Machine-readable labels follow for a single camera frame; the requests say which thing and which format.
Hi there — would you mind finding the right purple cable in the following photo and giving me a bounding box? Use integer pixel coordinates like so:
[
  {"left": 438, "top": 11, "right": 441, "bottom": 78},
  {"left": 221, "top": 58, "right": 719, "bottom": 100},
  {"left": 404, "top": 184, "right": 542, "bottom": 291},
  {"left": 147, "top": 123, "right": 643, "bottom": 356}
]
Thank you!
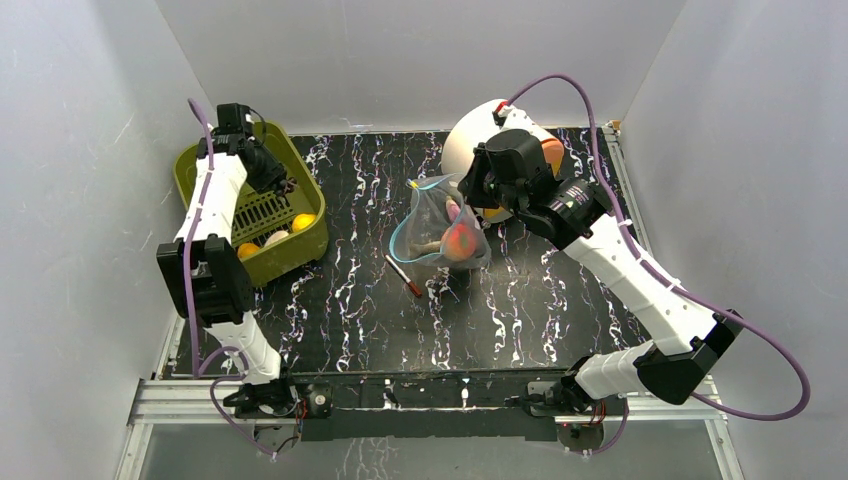
[{"left": 493, "top": 72, "right": 812, "bottom": 423}]

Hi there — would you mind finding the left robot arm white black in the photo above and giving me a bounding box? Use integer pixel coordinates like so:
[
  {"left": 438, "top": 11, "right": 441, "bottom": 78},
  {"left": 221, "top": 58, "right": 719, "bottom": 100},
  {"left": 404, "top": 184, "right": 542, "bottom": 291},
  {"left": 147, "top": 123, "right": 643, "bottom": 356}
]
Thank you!
[{"left": 156, "top": 100, "right": 299, "bottom": 417}]

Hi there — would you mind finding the purple cable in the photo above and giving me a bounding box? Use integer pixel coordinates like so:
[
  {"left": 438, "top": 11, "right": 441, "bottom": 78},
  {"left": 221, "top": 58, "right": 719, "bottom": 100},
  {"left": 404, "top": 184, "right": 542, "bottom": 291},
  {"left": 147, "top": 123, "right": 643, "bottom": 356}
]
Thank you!
[
  {"left": 493, "top": 72, "right": 812, "bottom": 423},
  {"left": 182, "top": 97, "right": 280, "bottom": 460}
]

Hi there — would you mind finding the black toy grape bunch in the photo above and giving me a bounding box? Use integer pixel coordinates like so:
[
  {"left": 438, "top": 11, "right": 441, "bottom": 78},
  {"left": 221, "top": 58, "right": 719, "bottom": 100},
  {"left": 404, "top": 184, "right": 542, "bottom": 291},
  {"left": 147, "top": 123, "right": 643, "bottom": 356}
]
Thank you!
[{"left": 275, "top": 178, "right": 297, "bottom": 198}]

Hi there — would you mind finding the purple toy eggplant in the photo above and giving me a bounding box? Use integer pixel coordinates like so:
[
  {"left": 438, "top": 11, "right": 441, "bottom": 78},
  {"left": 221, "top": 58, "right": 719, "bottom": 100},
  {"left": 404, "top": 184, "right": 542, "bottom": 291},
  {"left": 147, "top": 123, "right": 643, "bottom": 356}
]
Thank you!
[{"left": 445, "top": 196, "right": 463, "bottom": 223}]

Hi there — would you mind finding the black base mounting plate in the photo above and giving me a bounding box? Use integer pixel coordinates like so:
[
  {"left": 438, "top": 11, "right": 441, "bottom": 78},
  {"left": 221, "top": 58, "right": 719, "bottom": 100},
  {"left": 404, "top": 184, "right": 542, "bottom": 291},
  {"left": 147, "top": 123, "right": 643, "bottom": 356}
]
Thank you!
[{"left": 293, "top": 368, "right": 618, "bottom": 444}]

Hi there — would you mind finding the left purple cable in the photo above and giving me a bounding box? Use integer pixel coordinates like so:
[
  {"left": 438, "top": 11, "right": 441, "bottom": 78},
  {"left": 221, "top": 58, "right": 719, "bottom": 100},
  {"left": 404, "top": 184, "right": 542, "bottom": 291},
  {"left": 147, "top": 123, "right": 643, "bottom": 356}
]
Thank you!
[{"left": 182, "top": 97, "right": 280, "bottom": 460}]

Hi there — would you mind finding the clear zip top bag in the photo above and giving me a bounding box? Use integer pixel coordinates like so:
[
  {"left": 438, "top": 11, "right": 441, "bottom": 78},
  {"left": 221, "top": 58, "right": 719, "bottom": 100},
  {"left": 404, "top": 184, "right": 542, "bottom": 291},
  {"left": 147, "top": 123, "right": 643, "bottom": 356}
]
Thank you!
[{"left": 389, "top": 173, "right": 491, "bottom": 270}]

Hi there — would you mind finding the white orange cylindrical appliance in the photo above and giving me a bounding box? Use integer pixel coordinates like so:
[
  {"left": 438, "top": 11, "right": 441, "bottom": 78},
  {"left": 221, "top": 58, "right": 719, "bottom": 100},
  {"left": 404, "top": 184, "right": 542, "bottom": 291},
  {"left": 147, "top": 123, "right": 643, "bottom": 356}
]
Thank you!
[{"left": 440, "top": 99, "right": 565, "bottom": 228}]

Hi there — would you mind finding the yellow toy lemon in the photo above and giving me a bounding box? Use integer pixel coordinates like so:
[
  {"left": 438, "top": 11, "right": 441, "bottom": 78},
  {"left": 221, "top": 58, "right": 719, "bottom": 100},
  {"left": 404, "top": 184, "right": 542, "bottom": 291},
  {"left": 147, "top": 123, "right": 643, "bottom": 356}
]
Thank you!
[{"left": 291, "top": 213, "right": 317, "bottom": 233}]

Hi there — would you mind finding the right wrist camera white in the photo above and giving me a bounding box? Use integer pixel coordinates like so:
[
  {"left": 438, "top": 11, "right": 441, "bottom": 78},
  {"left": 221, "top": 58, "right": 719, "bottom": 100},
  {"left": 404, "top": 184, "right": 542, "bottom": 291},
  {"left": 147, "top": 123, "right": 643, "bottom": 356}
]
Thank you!
[{"left": 492, "top": 100, "right": 539, "bottom": 138}]

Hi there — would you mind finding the white round toy food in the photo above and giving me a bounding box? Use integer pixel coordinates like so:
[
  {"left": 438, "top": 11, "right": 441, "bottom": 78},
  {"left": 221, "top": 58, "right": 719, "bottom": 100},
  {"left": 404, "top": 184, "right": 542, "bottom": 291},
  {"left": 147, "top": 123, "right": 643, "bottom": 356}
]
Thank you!
[{"left": 263, "top": 229, "right": 290, "bottom": 248}]

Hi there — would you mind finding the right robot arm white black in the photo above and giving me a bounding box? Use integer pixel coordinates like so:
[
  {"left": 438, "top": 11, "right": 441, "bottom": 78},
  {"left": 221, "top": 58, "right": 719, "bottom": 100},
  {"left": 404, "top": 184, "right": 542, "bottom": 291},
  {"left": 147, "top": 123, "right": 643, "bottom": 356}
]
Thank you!
[{"left": 459, "top": 129, "right": 740, "bottom": 414}]

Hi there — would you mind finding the small orange toy fruit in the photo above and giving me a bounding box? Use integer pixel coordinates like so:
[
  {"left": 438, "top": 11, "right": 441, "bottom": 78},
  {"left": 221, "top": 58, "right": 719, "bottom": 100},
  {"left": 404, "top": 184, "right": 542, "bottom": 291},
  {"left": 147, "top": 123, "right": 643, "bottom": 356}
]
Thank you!
[{"left": 236, "top": 242, "right": 261, "bottom": 259}]

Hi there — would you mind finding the red white marker pen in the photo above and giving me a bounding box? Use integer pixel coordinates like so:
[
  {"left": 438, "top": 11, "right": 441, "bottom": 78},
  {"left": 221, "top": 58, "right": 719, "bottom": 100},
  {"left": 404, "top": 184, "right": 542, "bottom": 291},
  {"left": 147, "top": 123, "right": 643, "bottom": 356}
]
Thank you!
[{"left": 384, "top": 254, "right": 423, "bottom": 298}]

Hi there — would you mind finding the olive green plastic basket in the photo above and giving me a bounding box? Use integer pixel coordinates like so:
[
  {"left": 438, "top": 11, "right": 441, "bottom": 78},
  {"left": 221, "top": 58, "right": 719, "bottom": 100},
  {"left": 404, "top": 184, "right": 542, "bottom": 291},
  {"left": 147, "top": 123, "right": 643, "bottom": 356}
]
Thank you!
[{"left": 173, "top": 121, "right": 330, "bottom": 289}]

